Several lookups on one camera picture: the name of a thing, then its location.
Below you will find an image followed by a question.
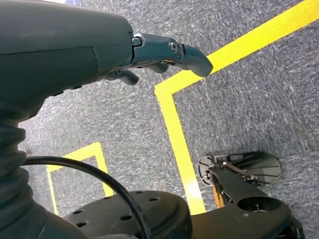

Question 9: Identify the black perforated robot body cover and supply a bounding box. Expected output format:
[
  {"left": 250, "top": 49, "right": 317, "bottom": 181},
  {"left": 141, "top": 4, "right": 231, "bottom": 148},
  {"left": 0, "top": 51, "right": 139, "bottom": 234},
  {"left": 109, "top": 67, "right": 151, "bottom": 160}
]
[{"left": 63, "top": 190, "right": 193, "bottom": 239}]

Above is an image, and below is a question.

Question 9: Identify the black robot leg and foot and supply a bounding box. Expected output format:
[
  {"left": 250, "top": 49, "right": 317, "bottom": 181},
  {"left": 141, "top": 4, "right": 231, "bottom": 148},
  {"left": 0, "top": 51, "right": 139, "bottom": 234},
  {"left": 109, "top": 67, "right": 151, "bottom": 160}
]
[{"left": 190, "top": 150, "right": 306, "bottom": 239}]

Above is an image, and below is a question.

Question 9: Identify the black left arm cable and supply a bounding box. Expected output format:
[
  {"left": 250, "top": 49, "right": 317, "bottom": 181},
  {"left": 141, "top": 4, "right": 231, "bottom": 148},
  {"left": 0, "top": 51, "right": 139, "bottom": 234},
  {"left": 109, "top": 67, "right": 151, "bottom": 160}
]
[{"left": 22, "top": 156, "right": 153, "bottom": 239}]

